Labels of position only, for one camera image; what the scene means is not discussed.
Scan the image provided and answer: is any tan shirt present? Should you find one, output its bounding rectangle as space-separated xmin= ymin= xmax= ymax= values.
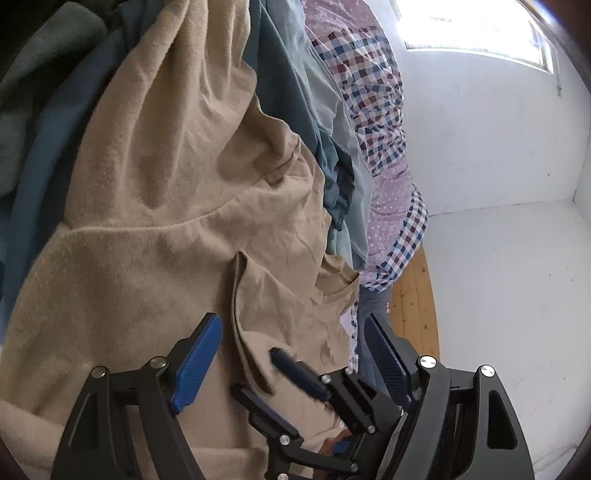
xmin=0 ymin=0 xmax=361 ymax=480

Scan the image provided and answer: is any purple checked quilt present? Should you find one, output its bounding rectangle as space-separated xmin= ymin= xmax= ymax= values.
xmin=300 ymin=0 xmax=430 ymax=294

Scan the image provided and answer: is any teal shirt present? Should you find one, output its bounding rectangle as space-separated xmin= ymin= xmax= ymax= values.
xmin=0 ymin=0 xmax=356 ymax=324

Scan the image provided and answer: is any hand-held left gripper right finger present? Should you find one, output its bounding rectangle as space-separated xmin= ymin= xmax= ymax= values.
xmin=362 ymin=313 xmax=536 ymax=480

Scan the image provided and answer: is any wooden headboard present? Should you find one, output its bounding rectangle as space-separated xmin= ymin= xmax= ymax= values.
xmin=390 ymin=244 xmax=441 ymax=365

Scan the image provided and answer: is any person's right hand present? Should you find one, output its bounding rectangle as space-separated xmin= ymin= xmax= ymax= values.
xmin=318 ymin=427 xmax=352 ymax=457

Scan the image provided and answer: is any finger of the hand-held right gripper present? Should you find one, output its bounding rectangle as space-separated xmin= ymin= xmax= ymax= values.
xmin=269 ymin=347 xmax=333 ymax=403
xmin=230 ymin=383 xmax=305 ymax=446

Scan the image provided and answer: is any blue plush pillow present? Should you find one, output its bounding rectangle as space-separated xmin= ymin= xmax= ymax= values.
xmin=355 ymin=288 xmax=398 ymax=402

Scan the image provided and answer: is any window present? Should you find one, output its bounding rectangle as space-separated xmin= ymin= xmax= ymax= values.
xmin=390 ymin=0 xmax=557 ymax=77

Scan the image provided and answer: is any dark grey shirt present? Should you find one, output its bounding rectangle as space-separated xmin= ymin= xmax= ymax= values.
xmin=0 ymin=0 xmax=109 ymax=199

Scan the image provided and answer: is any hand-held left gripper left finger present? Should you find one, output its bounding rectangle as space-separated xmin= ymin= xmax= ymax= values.
xmin=51 ymin=312 xmax=223 ymax=480

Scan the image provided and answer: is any light blue shirt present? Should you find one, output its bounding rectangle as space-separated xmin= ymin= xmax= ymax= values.
xmin=259 ymin=0 xmax=375 ymax=273

